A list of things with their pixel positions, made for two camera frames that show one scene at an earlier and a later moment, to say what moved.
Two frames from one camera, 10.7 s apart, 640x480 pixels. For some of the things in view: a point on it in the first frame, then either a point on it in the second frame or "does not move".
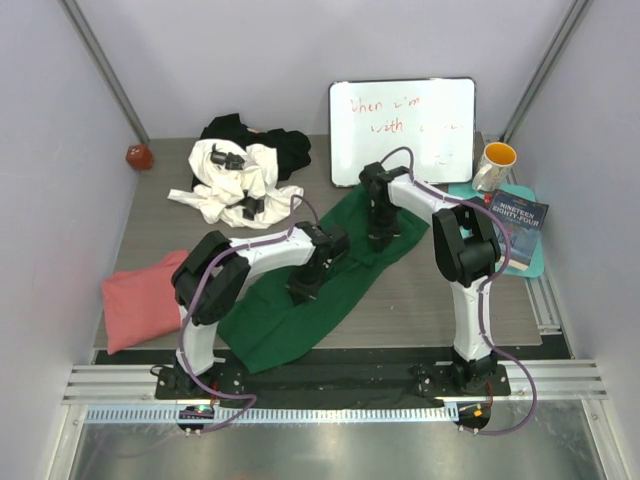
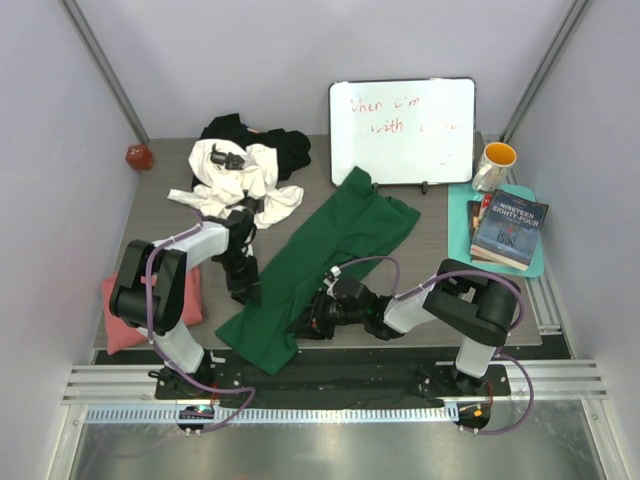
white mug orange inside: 497,160 does not move
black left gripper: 299,292 → 240,288
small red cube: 139,156 does not move
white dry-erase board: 436,118 does not move
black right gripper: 381,237 → 315,326
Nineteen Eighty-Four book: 524,219 does not move
